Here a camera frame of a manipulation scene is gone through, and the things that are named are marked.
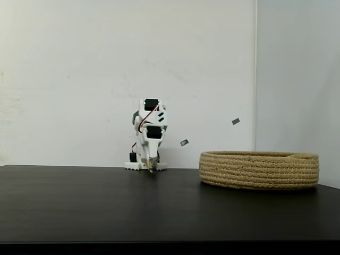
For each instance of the grey tape piece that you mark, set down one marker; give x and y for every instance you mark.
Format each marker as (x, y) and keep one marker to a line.
(184, 142)
(236, 121)

